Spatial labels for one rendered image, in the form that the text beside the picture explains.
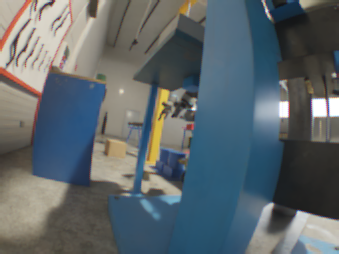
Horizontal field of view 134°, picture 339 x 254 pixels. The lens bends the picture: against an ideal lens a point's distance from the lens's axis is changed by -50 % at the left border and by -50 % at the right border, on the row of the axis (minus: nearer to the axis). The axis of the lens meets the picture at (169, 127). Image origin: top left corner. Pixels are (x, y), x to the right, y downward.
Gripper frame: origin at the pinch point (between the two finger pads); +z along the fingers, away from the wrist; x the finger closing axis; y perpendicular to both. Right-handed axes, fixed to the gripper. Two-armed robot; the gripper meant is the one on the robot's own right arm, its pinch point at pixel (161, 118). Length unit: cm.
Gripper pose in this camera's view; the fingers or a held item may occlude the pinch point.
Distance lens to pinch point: 162.2
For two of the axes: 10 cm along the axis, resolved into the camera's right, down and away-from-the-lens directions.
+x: -5.3, 0.9, 8.4
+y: 7.3, 5.6, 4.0
